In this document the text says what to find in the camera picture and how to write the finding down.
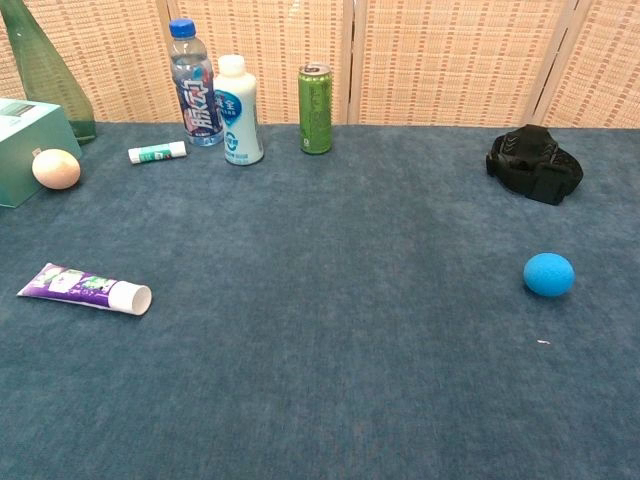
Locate purple toothpaste tube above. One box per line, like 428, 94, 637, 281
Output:
16, 263, 153, 317

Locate white green glue stick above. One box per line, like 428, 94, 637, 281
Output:
127, 140, 188, 165

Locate blue foam ball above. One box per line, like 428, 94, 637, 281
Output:
523, 252, 576, 299

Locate teal cardboard product box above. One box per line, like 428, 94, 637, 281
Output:
0, 97, 83, 209

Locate black strap brace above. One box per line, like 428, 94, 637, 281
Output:
485, 124, 585, 207

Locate beige egg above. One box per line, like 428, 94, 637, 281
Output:
31, 148, 82, 191

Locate bamboo folding screen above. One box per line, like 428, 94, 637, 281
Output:
0, 0, 640, 130

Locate clear drink bottle blue cap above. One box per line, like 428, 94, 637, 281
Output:
168, 18, 225, 148

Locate white milk bottle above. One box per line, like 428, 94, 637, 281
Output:
213, 54, 265, 166

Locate green glass spray bottle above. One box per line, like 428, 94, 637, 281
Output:
0, 0, 97, 146

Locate green drink can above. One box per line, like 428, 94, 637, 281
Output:
298, 63, 334, 156

